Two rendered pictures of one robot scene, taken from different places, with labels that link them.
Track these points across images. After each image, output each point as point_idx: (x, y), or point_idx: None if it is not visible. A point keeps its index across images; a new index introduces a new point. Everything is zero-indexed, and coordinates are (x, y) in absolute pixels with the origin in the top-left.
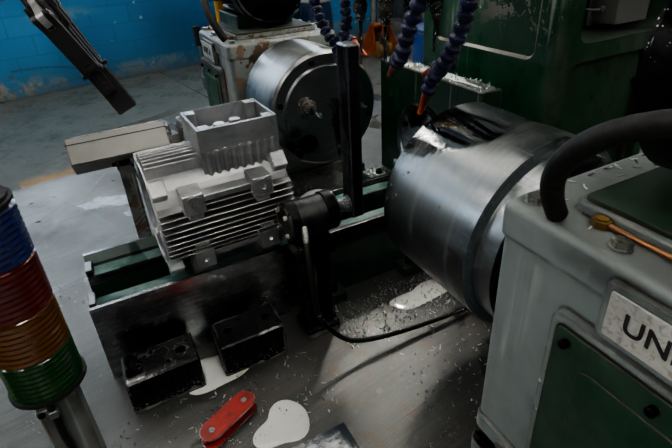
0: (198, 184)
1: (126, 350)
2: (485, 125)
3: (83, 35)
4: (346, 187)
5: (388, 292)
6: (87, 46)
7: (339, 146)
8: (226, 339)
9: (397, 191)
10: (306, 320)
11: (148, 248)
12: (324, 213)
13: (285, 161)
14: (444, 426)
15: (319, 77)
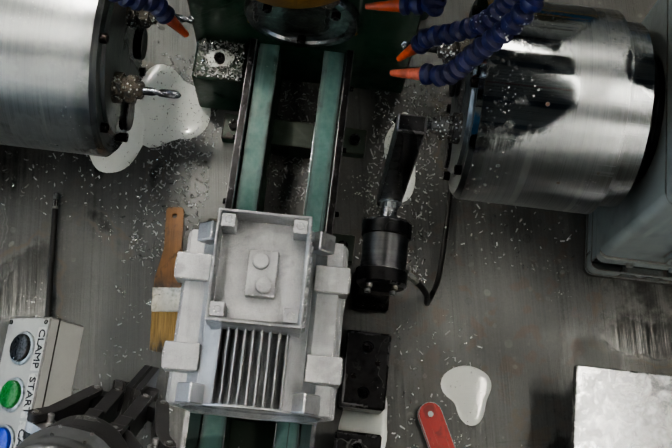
0: (307, 352)
1: None
2: (551, 83)
3: (73, 396)
4: (390, 195)
5: (373, 191)
6: (115, 401)
7: (139, 68)
8: (374, 399)
9: (486, 182)
10: (370, 302)
11: (199, 427)
12: (407, 243)
13: (334, 238)
14: (552, 270)
15: (112, 38)
